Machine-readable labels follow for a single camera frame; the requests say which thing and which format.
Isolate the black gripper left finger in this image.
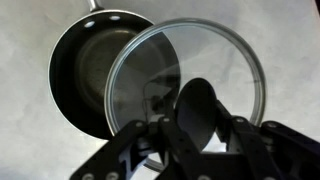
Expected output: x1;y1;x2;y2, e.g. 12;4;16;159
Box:
69;99;203;180

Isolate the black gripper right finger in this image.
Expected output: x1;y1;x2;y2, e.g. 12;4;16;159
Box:
214;99;320;180

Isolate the black pot with handle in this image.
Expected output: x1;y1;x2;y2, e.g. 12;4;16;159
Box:
48;0;183;141

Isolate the glass lid with black knob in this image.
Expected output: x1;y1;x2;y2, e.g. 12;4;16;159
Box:
104;17;267;173

